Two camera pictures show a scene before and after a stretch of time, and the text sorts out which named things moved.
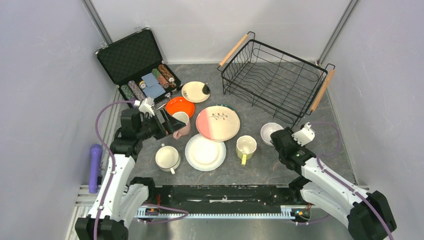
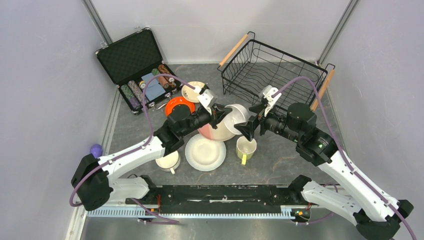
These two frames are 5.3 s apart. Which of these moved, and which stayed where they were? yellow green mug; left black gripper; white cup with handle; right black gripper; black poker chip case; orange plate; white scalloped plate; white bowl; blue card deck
Moved: right black gripper; left black gripper; white bowl
Stayed: black poker chip case; orange plate; white cup with handle; yellow green mug; blue card deck; white scalloped plate
